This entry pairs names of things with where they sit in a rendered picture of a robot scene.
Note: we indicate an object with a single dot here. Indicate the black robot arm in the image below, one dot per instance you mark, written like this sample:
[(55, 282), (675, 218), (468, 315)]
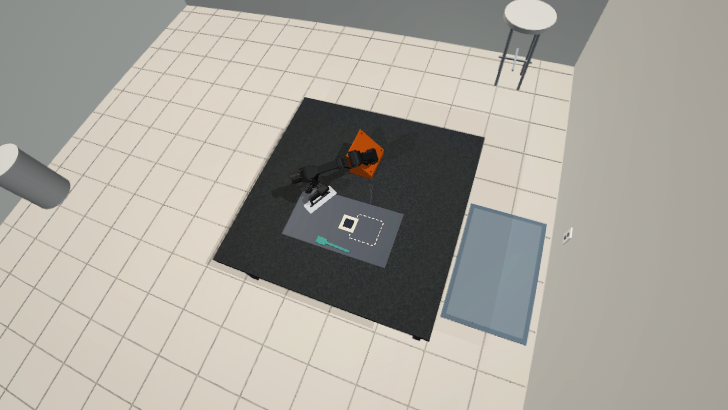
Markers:
[(308, 173)]

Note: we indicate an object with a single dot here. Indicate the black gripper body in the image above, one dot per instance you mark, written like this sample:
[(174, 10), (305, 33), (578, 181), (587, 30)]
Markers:
[(322, 188)]

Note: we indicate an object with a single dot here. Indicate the cream square tile with dark rectangle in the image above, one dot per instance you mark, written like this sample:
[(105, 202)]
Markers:
[(348, 223)]

